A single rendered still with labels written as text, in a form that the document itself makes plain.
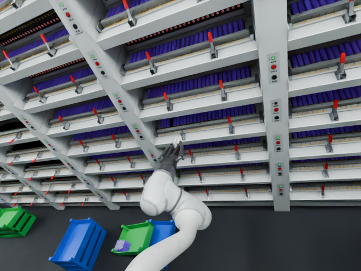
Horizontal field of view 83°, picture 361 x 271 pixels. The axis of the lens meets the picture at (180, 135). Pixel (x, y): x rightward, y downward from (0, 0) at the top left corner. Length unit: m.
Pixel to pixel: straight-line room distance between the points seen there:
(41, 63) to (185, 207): 0.93
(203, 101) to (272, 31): 0.38
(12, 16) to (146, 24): 0.57
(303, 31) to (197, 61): 0.37
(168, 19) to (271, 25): 0.35
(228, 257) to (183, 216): 0.79
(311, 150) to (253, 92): 0.46
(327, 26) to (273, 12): 0.19
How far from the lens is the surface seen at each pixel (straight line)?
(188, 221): 0.76
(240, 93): 0.95
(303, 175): 1.36
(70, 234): 2.00
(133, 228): 1.84
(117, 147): 1.34
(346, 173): 1.41
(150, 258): 0.56
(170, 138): 1.16
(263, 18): 0.82
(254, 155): 1.20
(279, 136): 1.08
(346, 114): 1.12
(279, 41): 0.85
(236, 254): 1.52
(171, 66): 0.92
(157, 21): 0.85
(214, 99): 0.96
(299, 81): 0.97
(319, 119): 1.09
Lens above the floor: 1.42
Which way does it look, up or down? 36 degrees down
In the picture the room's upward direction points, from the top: 24 degrees counter-clockwise
